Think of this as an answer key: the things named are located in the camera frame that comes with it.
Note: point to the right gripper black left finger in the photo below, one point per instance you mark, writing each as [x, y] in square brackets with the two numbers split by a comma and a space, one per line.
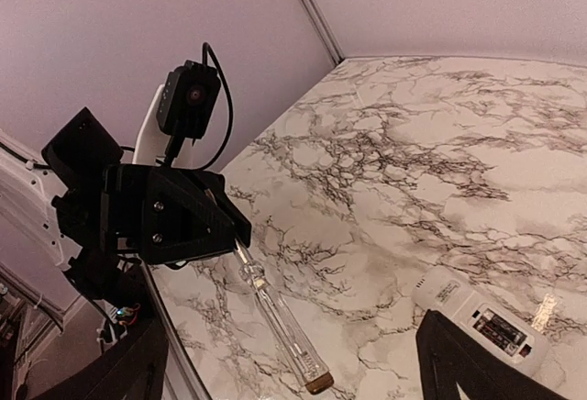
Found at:
[133, 369]

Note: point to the left aluminium frame post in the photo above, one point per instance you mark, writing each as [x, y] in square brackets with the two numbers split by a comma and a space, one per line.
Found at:
[323, 30]

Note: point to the clear handled screwdriver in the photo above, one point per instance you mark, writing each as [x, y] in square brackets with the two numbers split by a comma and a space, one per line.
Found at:
[302, 358]

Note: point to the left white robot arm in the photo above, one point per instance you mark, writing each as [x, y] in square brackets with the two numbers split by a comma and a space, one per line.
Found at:
[28, 185]

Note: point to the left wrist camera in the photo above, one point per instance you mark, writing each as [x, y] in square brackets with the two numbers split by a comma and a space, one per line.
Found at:
[180, 110]

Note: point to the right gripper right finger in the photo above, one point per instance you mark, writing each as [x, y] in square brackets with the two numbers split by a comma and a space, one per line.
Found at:
[452, 363]

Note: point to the batteries in remote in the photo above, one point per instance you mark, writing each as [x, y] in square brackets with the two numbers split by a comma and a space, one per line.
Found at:
[500, 332]

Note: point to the white remote control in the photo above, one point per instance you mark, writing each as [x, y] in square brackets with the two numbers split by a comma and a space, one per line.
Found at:
[453, 296]

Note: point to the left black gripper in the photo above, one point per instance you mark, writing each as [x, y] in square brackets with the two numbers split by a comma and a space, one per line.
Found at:
[186, 216]

